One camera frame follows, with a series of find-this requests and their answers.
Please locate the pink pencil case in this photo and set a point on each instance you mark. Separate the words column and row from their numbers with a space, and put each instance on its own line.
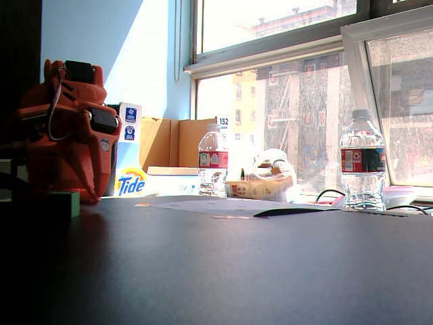
column 399, row 196

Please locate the clear plastic bag of food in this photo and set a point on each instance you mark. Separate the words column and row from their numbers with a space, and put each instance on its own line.
column 270, row 169

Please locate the window frame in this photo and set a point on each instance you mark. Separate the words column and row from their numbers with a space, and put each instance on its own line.
column 270, row 54

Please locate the clear plastic water bottle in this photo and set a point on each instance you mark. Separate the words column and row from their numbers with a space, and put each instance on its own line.
column 213, row 159
column 362, row 162

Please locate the white numbered grid paper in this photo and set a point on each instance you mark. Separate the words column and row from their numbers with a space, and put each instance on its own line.
column 209, row 206

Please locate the pink tape piece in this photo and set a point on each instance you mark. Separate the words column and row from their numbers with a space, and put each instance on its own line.
column 142, row 205

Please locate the white framed window screen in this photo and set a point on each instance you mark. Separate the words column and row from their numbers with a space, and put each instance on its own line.
column 353, row 50

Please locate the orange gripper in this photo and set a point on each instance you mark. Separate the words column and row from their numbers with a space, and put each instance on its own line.
column 88, row 143

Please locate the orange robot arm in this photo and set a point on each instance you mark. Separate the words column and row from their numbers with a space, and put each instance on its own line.
column 37, row 101

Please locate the Tide detergent cardboard box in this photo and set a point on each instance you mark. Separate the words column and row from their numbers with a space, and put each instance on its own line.
column 130, row 184

